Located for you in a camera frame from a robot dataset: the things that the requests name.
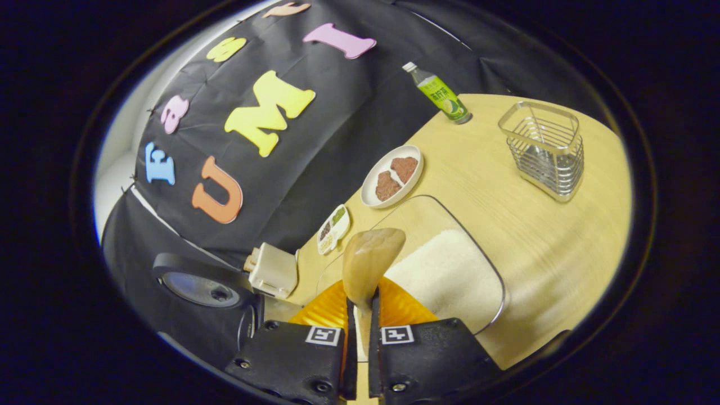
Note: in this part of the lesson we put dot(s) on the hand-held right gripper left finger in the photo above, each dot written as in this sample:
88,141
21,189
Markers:
351,349

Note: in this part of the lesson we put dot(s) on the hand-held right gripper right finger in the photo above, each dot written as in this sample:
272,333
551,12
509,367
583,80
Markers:
374,360

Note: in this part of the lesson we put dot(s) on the wooden spoon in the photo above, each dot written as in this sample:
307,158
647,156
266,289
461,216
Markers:
371,253

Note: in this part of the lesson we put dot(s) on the clear glass rice container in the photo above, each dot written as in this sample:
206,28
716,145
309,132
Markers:
427,214

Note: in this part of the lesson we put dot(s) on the black rice cooker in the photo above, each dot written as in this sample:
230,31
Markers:
202,287

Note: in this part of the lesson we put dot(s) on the small white divided dish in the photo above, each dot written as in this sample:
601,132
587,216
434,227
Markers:
333,229

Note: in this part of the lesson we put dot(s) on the white round plate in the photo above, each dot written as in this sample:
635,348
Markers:
374,199

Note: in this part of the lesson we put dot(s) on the brown meat piece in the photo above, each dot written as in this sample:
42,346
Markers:
387,187
404,169

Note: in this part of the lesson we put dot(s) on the green label drink bottle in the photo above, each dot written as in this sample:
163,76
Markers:
441,95

